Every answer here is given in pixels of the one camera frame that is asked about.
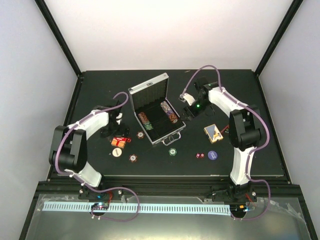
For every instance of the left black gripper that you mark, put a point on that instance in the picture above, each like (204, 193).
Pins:
(104, 133)

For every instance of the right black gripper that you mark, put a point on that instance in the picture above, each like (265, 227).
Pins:
(187, 110)

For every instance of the red orange card deck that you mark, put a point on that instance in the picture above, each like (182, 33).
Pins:
(119, 142)

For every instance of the blue gold card deck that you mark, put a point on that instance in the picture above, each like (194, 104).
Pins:
(213, 133)

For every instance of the aluminium poker case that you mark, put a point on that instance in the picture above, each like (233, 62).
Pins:
(146, 97)

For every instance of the red die pair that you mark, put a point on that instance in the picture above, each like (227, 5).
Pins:
(200, 155)

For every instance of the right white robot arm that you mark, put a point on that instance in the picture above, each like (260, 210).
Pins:
(247, 130)

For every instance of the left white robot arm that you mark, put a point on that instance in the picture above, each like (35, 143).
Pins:
(69, 148)

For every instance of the orange black chip stack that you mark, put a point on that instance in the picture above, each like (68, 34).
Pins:
(173, 117)

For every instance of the white dealer button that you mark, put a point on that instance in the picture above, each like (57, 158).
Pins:
(117, 152)

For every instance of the blue orange chip stack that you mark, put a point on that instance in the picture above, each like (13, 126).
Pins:
(164, 105)

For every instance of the red black chip stack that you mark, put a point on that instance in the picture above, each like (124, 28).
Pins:
(143, 118)

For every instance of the red black poker chip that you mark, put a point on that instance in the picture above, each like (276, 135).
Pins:
(133, 158)

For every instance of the red triangular marker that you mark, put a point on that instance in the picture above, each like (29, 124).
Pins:
(225, 130)

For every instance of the green poker chip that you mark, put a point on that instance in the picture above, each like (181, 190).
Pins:
(172, 151)

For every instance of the purple round button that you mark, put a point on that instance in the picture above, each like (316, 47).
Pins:
(212, 155)

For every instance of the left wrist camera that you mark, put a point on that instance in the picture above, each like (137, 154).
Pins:
(119, 117)

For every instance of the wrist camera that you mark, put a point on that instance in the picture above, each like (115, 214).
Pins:
(187, 98)
(119, 117)

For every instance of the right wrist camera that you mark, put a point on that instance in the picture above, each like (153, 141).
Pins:
(187, 98)

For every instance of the white slotted cable duct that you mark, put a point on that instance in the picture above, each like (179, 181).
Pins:
(144, 208)

